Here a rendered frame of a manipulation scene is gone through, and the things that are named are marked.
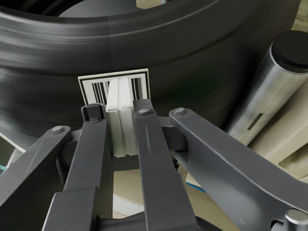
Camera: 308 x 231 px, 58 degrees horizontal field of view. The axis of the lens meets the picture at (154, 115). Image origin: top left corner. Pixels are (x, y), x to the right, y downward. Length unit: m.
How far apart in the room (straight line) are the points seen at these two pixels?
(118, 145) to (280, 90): 0.19
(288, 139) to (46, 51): 0.27
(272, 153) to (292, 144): 0.04
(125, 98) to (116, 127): 0.02
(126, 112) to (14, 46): 0.16
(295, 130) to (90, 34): 0.23
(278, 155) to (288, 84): 0.12
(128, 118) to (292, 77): 0.17
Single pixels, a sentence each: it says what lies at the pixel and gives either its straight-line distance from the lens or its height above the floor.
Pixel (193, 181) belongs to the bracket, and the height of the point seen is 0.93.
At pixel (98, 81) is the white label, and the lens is 0.25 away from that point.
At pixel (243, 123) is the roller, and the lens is 0.37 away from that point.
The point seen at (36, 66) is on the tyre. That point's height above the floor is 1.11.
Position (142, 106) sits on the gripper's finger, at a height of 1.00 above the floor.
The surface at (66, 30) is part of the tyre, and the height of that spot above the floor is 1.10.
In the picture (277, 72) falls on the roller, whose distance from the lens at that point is 0.28.
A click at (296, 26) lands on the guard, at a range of 0.90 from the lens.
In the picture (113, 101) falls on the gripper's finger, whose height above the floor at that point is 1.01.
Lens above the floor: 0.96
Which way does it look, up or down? 9 degrees up
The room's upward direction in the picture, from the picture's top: 71 degrees counter-clockwise
